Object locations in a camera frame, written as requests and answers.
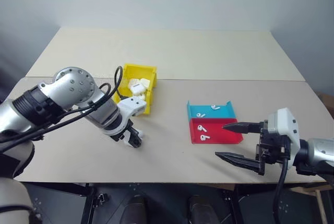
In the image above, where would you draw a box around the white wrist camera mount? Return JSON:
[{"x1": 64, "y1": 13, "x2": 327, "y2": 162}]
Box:
[
  {"x1": 101, "y1": 97, "x2": 147, "y2": 136},
  {"x1": 267, "y1": 107, "x2": 301, "y2": 168}
]

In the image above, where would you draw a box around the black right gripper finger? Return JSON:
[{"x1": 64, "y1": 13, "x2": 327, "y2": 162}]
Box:
[
  {"x1": 214, "y1": 151, "x2": 265, "y2": 176},
  {"x1": 222, "y1": 121, "x2": 262, "y2": 134}
]

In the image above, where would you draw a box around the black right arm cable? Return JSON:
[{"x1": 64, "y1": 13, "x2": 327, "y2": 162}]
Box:
[{"x1": 272, "y1": 153, "x2": 291, "y2": 224}]

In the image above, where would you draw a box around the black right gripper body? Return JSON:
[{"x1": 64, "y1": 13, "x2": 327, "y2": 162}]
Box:
[{"x1": 256, "y1": 120, "x2": 291, "y2": 167}]

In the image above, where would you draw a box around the wooden frame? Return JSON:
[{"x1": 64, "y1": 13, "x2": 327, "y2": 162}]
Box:
[{"x1": 288, "y1": 181, "x2": 334, "y2": 224}]

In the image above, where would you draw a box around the yellow plastic bin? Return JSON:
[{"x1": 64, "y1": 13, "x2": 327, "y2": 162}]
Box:
[{"x1": 114, "y1": 63, "x2": 158, "y2": 116}]

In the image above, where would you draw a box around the black table frame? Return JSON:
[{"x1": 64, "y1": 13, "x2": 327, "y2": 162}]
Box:
[{"x1": 20, "y1": 181, "x2": 328, "y2": 224}]

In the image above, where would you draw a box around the brown cardboard box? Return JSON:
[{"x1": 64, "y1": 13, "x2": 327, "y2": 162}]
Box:
[{"x1": 314, "y1": 91, "x2": 334, "y2": 122}]

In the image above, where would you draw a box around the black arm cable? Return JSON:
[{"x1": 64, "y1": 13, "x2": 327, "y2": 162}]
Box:
[
  {"x1": 272, "y1": 153, "x2": 291, "y2": 224},
  {"x1": 31, "y1": 65, "x2": 125, "y2": 141}
]

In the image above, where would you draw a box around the red plastic tray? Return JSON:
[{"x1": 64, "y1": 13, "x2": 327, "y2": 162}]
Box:
[{"x1": 188, "y1": 117, "x2": 244, "y2": 145}]

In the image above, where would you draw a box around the dark rounded shape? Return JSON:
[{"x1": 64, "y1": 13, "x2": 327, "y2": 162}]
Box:
[
  {"x1": 124, "y1": 194, "x2": 148, "y2": 224},
  {"x1": 187, "y1": 194, "x2": 215, "y2": 224}
]

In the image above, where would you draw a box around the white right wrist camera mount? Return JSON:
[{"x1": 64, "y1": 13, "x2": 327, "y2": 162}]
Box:
[{"x1": 267, "y1": 107, "x2": 301, "y2": 168}]

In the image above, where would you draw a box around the silver robot torso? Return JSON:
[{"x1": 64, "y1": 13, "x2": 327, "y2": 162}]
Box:
[{"x1": 0, "y1": 176, "x2": 36, "y2": 224}]

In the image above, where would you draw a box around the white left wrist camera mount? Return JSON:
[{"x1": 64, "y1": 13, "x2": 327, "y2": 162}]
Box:
[{"x1": 101, "y1": 97, "x2": 147, "y2": 136}]

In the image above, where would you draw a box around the white earbud case with label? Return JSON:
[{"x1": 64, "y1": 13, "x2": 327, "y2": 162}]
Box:
[{"x1": 130, "y1": 83, "x2": 146, "y2": 96}]

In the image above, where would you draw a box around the teal plastic tray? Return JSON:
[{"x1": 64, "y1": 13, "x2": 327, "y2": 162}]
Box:
[{"x1": 186, "y1": 100, "x2": 237, "y2": 120}]

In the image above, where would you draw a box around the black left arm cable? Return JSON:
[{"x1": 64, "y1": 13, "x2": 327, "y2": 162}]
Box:
[{"x1": 31, "y1": 65, "x2": 125, "y2": 141}]

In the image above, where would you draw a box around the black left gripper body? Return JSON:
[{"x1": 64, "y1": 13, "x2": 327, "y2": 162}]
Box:
[{"x1": 110, "y1": 120, "x2": 134, "y2": 143}]

